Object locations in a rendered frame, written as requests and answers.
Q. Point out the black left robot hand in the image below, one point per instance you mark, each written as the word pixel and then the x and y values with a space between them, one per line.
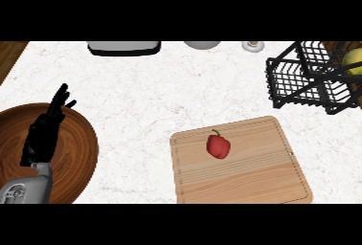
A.
pixel 43 134

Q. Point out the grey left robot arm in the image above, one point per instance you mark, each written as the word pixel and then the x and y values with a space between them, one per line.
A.
pixel 28 188

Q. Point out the pale wooden cutting board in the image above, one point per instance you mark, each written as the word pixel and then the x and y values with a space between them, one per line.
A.
pixel 245 172

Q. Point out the round brown wooden bowl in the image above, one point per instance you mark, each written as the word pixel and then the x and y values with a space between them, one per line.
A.
pixel 72 153

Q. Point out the brown wooden panel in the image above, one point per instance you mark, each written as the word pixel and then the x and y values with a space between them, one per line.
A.
pixel 7 55

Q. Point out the grey and black appliance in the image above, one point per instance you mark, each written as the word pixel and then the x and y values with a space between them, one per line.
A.
pixel 122 48

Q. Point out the red bell pepper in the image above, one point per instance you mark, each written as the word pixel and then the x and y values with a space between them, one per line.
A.
pixel 217 146

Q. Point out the grey round bowl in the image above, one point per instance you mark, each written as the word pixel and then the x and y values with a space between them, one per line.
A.
pixel 201 44

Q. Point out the small white round jar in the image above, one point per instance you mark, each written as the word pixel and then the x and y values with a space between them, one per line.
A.
pixel 252 45

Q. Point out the yellow-green round fruit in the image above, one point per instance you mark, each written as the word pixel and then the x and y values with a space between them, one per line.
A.
pixel 353 59

